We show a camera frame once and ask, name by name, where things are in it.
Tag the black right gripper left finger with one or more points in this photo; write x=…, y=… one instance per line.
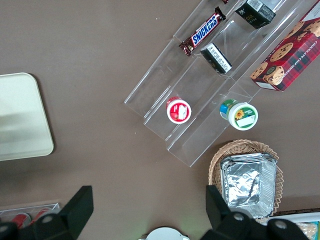
x=75, y=207

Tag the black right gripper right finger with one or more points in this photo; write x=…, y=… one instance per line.
x=220, y=220

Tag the light tan wicker basket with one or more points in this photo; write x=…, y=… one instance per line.
x=215, y=165

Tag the beige plastic tray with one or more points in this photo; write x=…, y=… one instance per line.
x=22, y=115

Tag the clear acrylic bottle rack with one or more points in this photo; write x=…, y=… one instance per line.
x=53, y=206

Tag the stacked aluminium foil trays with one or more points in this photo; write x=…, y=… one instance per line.
x=247, y=182

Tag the white plastic snack bin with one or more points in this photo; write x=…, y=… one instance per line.
x=285, y=217

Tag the large clear cracker bag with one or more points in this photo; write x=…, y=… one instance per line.
x=310, y=231

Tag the green lidded yogurt cup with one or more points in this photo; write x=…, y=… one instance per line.
x=243, y=117

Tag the red lidded yogurt cup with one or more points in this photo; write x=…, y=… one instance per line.
x=178, y=111

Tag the clear acrylic stepped shelf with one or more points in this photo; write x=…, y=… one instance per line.
x=190, y=82

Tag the small black carton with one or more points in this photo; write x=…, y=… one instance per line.
x=256, y=13
x=217, y=58

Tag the red tartan cookie box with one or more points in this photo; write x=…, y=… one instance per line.
x=292, y=57

